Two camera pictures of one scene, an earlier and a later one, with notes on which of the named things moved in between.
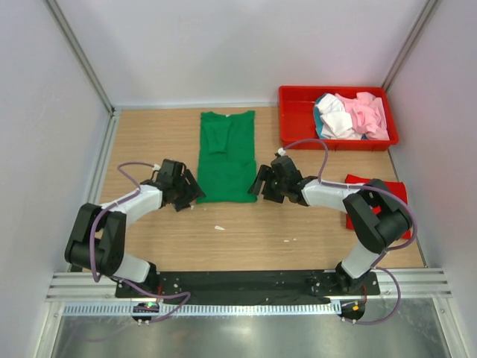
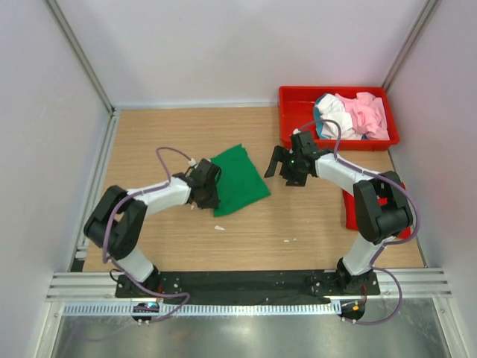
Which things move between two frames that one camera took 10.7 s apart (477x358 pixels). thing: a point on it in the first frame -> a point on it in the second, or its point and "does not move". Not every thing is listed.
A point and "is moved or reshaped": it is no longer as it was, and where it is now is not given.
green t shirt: (227, 156) is moved or reshaped
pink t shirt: (368, 115) does not move
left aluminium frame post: (81, 55) does not move
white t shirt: (336, 122) does not move
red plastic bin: (297, 123) does not move
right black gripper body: (273, 189) -> (291, 171)
